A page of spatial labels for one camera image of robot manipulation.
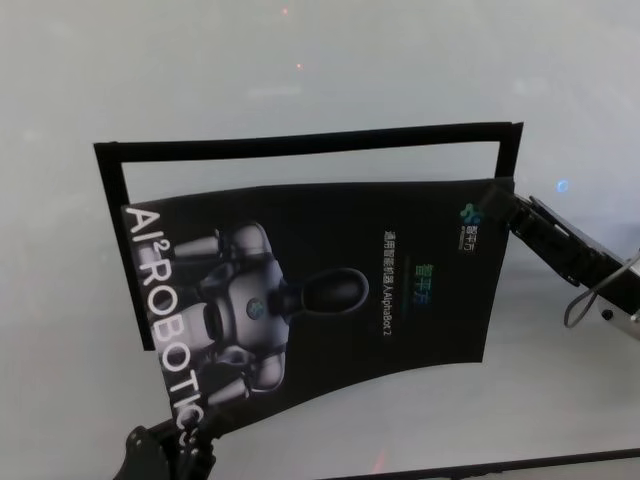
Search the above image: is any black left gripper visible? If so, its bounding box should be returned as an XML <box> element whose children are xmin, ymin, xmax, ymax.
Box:
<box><xmin>112</xmin><ymin>399</ymin><xmax>236</xmax><ymax>480</ymax></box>

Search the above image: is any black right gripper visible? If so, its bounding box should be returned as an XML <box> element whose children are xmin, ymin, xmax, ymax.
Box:
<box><xmin>477</xmin><ymin>182</ymin><xmax>640</xmax><ymax>289</ymax></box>

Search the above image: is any black robot print poster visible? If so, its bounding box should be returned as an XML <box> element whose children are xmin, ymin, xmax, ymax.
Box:
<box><xmin>121</xmin><ymin>177</ymin><xmax>516</xmax><ymax>437</ymax></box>

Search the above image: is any black table frame post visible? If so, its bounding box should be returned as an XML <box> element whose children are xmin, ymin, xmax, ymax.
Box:
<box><xmin>488</xmin><ymin>121</ymin><xmax>525</xmax><ymax>181</ymax></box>

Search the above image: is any thin grey camera cable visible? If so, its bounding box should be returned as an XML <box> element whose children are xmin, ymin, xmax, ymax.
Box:
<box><xmin>563</xmin><ymin>267</ymin><xmax>632</xmax><ymax>329</ymax></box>

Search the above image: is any black metal frame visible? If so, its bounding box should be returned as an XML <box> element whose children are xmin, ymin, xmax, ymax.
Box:
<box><xmin>92</xmin><ymin>120</ymin><xmax>525</xmax><ymax>164</ymax></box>

